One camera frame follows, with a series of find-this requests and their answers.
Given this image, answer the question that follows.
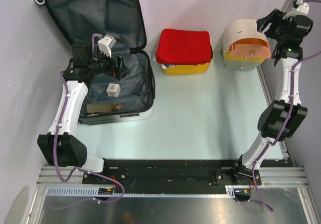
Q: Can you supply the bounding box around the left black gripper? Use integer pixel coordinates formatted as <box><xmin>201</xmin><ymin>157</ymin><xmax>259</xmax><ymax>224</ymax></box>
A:
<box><xmin>87</xmin><ymin>46</ymin><xmax>131</xmax><ymax>80</ymax></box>

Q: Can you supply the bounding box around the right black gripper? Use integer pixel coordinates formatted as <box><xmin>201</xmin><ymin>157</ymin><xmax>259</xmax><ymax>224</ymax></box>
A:
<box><xmin>255</xmin><ymin>9</ymin><xmax>291</xmax><ymax>43</ymax></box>

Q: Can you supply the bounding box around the round pastel drawer box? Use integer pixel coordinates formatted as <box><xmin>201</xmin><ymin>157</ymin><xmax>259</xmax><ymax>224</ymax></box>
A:
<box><xmin>222</xmin><ymin>18</ymin><xmax>271</xmax><ymax>71</ymax></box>

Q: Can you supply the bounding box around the red item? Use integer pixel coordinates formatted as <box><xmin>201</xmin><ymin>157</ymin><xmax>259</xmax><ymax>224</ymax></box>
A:
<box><xmin>155</xmin><ymin>29</ymin><xmax>213</xmax><ymax>65</ymax></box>

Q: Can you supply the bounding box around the space print kids suitcase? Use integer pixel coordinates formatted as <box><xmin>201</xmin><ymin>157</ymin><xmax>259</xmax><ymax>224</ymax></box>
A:
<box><xmin>34</xmin><ymin>0</ymin><xmax>155</xmax><ymax>125</ymax></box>

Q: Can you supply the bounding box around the yellow plastic basket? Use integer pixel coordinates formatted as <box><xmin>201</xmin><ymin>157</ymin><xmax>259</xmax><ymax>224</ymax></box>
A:
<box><xmin>162</xmin><ymin>49</ymin><xmax>214</xmax><ymax>75</ymax></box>

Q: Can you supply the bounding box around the cream and teal knit sweater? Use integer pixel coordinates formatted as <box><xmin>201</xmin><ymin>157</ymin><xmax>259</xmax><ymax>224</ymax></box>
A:
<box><xmin>162</xmin><ymin>64</ymin><xmax>179</xmax><ymax>70</ymax></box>

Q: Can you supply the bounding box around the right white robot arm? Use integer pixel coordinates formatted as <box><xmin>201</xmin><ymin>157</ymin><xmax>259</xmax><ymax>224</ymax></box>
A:
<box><xmin>230</xmin><ymin>4</ymin><xmax>313</xmax><ymax>184</ymax></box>

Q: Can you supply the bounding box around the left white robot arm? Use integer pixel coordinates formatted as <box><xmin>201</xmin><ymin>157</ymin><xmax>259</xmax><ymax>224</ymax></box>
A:
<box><xmin>37</xmin><ymin>43</ymin><xmax>129</xmax><ymax>184</ymax></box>

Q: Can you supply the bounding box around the small white barcode box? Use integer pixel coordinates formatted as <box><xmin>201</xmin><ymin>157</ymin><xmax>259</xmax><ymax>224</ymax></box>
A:
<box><xmin>106</xmin><ymin>83</ymin><xmax>121</xmax><ymax>97</ymax></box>

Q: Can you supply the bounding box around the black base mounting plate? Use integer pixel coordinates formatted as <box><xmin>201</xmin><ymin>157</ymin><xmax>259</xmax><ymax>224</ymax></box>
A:
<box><xmin>50</xmin><ymin>158</ymin><xmax>294</xmax><ymax>196</ymax></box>

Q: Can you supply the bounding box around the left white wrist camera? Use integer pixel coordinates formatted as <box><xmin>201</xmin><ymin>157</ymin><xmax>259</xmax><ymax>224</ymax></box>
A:
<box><xmin>97</xmin><ymin>35</ymin><xmax>116</xmax><ymax>58</ymax></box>

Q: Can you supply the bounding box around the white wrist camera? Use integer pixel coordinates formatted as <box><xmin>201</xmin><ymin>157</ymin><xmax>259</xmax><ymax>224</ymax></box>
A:
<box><xmin>283</xmin><ymin>0</ymin><xmax>309</xmax><ymax>19</ymax></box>
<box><xmin>97</xmin><ymin>35</ymin><xmax>116</xmax><ymax>58</ymax></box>

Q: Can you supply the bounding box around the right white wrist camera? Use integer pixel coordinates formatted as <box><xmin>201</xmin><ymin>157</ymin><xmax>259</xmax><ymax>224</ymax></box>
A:
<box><xmin>283</xmin><ymin>0</ymin><xmax>309</xmax><ymax>19</ymax></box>

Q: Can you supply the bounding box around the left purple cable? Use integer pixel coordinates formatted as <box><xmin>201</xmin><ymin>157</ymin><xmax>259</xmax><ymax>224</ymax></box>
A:
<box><xmin>47</xmin><ymin>34</ymin><xmax>125</xmax><ymax>209</ymax></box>

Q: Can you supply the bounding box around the aluminium frame rail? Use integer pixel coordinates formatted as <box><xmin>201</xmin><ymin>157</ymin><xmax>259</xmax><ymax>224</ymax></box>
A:
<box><xmin>36</xmin><ymin>166</ymin><xmax>309</xmax><ymax>188</ymax></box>

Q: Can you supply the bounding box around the white slotted cable duct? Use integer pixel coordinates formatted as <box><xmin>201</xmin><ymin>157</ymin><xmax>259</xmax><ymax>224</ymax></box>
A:
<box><xmin>46</xmin><ymin>186</ymin><xmax>250</xmax><ymax>198</ymax></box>

